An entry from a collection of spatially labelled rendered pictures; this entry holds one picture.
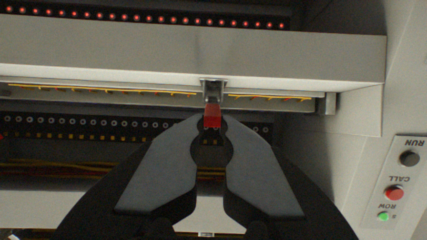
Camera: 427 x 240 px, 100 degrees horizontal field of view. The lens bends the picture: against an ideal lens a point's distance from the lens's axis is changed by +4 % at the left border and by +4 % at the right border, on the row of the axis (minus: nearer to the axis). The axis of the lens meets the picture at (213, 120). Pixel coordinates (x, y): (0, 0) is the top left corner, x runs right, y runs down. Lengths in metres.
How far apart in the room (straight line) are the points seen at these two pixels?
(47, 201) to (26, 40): 0.18
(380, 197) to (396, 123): 0.09
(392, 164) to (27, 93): 0.44
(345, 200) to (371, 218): 0.04
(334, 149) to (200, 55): 0.20
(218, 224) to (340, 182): 0.16
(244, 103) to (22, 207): 0.30
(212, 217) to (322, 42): 0.23
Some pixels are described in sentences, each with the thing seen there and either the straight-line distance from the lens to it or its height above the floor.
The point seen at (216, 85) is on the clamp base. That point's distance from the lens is 0.20.
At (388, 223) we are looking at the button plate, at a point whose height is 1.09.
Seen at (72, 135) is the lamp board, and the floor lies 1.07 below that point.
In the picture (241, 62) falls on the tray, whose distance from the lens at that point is 0.17.
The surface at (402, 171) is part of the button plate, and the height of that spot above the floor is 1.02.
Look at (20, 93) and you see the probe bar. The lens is 0.35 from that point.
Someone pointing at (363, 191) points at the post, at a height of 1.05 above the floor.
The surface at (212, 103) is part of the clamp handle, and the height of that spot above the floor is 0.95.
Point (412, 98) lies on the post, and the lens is 0.25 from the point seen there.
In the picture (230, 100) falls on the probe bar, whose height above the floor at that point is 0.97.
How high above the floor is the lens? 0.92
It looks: 18 degrees up
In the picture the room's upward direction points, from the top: 177 degrees counter-clockwise
